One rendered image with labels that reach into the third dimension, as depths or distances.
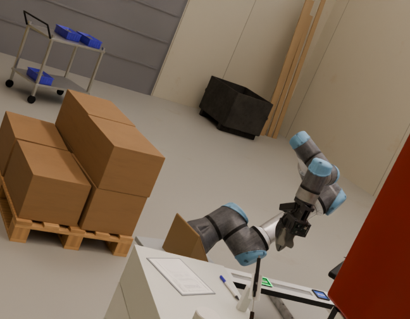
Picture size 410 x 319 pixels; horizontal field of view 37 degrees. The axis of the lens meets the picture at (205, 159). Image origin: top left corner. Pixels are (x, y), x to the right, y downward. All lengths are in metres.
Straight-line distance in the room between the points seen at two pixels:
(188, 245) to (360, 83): 8.54
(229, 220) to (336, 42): 9.09
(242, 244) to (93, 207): 1.75
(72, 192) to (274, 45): 7.69
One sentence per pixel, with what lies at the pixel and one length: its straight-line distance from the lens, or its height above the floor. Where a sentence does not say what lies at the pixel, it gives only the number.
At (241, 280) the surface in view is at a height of 0.96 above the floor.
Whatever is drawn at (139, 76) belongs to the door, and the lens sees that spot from 9.90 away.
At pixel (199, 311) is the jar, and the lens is 1.65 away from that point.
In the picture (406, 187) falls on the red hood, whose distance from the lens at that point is 1.53.
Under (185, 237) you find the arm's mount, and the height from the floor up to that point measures 0.93.
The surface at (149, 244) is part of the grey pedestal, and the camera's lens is 2.50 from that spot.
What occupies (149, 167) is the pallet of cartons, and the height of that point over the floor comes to 0.66.
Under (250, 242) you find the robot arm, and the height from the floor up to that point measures 1.01.
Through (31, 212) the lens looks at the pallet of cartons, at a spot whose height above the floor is 0.19.
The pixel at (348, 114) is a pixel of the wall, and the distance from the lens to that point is 10.69.
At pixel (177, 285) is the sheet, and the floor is 0.97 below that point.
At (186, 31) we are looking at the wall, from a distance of 10.11.
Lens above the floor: 1.81
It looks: 14 degrees down
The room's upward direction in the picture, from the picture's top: 23 degrees clockwise
